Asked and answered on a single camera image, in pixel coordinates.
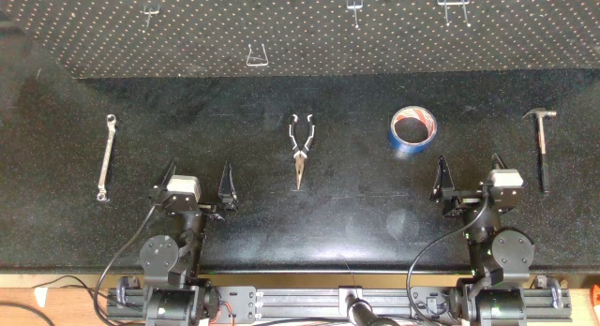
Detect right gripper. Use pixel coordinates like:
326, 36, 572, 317
430, 152, 524, 218

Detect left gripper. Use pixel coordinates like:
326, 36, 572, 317
149, 159, 239, 222

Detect wrench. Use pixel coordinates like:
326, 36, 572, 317
96, 113, 118, 203

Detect pliers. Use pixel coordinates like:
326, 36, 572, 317
288, 112, 316, 191

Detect black pegboard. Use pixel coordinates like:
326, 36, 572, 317
0, 0, 600, 80

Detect roll of blue tape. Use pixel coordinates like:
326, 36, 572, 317
389, 105, 439, 155

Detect hammer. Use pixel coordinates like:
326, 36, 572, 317
522, 107, 558, 195

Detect metal hook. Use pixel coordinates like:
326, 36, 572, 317
436, 0, 473, 28
246, 43, 270, 67
142, 5, 160, 30
346, 0, 365, 30

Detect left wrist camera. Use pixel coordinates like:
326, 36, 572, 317
167, 174, 202, 200

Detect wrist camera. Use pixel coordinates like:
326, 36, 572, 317
487, 169, 524, 189
167, 174, 202, 200

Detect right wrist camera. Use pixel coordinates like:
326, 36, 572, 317
487, 169, 524, 189

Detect black cable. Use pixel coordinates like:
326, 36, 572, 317
92, 203, 158, 326
405, 188, 491, 325

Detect mounting rail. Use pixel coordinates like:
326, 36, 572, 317
106, 274, 573, 326

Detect thin black wire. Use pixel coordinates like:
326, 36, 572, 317
0, 301, 56, 326
31, 274, 142, 313

